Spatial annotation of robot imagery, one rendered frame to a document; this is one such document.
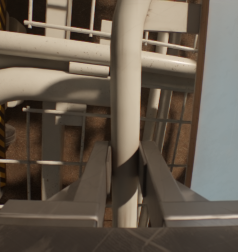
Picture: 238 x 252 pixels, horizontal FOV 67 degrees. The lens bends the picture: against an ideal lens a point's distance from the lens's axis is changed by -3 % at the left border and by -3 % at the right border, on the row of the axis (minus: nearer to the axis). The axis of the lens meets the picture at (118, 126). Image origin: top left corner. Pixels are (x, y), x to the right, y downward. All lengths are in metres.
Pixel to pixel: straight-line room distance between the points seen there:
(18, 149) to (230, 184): 0.76
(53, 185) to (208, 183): 0.25
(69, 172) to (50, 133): 0.55
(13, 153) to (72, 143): 0.24
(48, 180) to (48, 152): 0.05
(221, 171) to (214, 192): 0.02
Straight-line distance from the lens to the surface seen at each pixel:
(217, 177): 0.18
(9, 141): 0.70
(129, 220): 0.17
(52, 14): 0.30
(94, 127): 0.77
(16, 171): 0.88
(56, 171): 0.33
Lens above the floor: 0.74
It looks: 72 degrees down
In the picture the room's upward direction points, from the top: 143 degrees clockwise
